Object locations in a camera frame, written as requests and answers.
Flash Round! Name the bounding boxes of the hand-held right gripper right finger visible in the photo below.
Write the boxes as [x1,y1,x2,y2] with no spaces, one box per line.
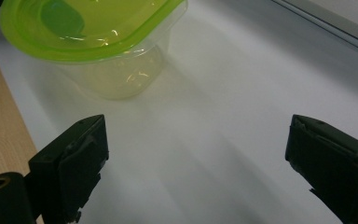
[284,114,358,224]

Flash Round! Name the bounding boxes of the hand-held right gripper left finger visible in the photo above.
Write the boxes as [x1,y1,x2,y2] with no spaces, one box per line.
[27,114,110,224]

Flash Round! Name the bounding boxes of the green round plastic container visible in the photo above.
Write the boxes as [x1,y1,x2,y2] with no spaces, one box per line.
[0,0,189,101]

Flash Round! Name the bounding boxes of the grey aluminium rail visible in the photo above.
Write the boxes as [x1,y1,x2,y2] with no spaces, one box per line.
[271,0,358,60]

